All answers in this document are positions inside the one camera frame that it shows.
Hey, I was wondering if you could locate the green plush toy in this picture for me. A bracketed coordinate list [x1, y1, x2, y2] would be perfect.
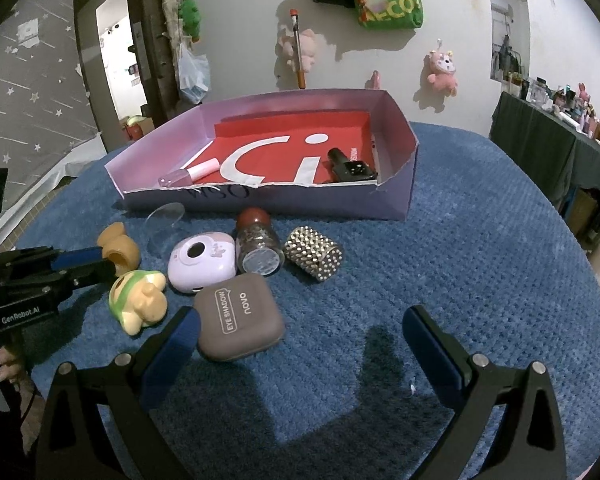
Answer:
[178, 0, 203, 43]

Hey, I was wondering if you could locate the purple cardboard box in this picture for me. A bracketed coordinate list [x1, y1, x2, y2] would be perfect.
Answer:
[103, 88, 420, 222]

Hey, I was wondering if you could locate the dark green covered table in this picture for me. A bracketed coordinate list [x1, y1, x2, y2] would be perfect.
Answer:
[490, 91, 600, 211]

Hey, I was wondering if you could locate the person's left hand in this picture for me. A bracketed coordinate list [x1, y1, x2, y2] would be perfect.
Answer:
[0, 342, 36, 396]

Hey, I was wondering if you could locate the pink plush with white face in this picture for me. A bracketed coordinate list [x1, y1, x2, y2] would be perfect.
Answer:
[425, 49, 460, 97]

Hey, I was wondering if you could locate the blue textured tablecloth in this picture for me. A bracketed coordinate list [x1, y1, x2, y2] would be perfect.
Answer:
[0, 120, 600, 480]

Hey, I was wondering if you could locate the red paper liner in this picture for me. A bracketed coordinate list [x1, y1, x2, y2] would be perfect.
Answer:
[182, 110, 381, 188]

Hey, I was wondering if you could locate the silver studded cylinder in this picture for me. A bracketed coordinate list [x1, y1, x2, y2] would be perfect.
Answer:
[283, 226, 345, 283]

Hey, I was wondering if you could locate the lavender round case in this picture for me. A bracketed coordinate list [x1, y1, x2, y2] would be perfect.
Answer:
[167, 231, 239, 295]

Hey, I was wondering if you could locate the green and tan toy figure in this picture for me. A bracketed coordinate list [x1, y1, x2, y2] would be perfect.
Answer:
[108, 269, 168, 335]

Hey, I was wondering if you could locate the pink plush pig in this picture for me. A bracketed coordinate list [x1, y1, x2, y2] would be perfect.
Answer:
[277, 25, 321, 73]

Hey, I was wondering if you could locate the orange and white stick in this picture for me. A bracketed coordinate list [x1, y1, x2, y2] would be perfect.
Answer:
[289, 8, 308, 90]

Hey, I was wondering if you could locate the clear plastic cup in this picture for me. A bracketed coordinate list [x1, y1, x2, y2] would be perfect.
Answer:
[144, 201, 186, 256]

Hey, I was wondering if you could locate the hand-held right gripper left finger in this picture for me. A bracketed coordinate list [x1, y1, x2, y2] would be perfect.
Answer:
[35, 305, 203, 480]

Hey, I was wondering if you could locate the clear plastic bag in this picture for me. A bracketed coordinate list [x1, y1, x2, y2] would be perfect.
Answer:
[176, 42, 212, 103]

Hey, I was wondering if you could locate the row of bottles and trinkets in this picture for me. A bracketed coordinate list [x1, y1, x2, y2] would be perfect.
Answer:
[502, 72, 600, 156]

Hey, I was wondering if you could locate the orange round toy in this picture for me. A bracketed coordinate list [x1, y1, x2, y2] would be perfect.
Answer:
[97, 222, 142, 277]

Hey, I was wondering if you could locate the dark wooden door frame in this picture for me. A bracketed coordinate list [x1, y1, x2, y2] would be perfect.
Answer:
[125, 0, 181, 136]

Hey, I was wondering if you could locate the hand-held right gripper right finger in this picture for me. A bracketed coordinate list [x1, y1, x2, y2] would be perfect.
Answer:
[402, 304, 568, 480]

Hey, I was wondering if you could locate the black rectangular device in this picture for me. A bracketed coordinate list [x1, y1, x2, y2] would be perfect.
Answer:
[327, 147, 379, 182]

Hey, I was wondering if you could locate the grey stone-like toy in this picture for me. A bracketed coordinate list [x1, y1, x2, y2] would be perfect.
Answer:
[193, 272, 286, 362]

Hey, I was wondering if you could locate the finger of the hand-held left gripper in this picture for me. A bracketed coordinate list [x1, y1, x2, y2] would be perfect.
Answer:
[0, 246, 106, 282]
[0, 259, 119, 307]

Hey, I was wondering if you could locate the spice jar with red cap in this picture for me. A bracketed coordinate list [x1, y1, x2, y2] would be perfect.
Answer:
[235, 206, 285, 277]

